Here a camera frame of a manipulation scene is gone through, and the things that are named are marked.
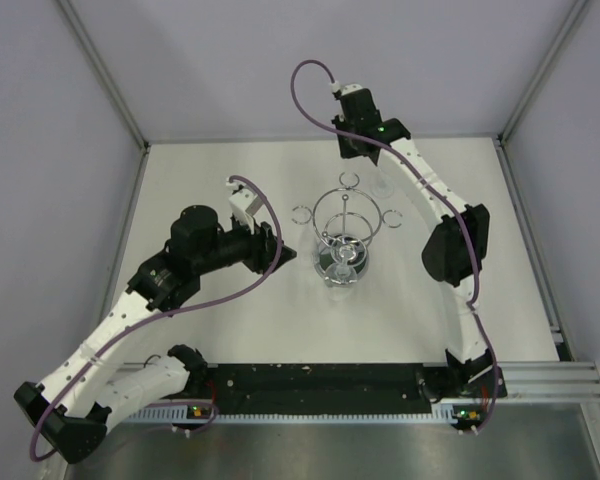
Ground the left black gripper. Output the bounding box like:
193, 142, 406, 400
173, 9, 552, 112
195, 211, 296, 276

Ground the clear wine glass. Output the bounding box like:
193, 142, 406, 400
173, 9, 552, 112
313, 234, 369, 288
370, 168, 395, 199

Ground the chrome wine glass rack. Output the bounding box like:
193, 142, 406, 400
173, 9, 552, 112
291, 170, 404, 297

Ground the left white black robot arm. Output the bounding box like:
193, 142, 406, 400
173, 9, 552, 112
14, 205, 297, 464

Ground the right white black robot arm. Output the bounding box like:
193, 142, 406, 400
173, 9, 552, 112
331, 82, 502, 398

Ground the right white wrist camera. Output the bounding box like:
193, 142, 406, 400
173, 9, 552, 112
330, 81, 362, 100

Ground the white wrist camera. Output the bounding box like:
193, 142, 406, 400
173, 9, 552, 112
226, 179, 263, 233
330, 81, 362, 100

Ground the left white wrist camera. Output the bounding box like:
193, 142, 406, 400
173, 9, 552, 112
226, 179, 263, 233

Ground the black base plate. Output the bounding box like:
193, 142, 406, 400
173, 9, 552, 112
187, 360, 506, 416

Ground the slotted cable duct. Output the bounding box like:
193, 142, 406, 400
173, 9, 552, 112
124, 404, 482, 426

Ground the aluminium frame rail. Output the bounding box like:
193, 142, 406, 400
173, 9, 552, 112
54, 0, 151, 151

